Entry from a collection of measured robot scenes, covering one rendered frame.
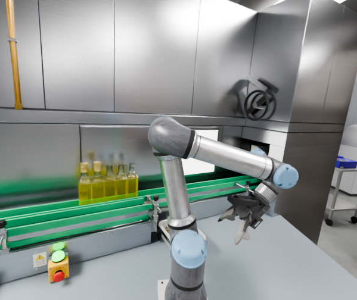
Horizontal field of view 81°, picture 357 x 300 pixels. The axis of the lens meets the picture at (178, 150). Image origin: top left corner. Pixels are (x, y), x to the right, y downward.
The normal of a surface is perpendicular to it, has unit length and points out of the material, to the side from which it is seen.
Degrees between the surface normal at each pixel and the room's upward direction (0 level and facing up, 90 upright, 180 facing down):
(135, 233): 90
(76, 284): 0
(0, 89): 90
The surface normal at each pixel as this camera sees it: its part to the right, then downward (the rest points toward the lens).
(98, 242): 0.48, 0.22
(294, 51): -0.87, 0.04
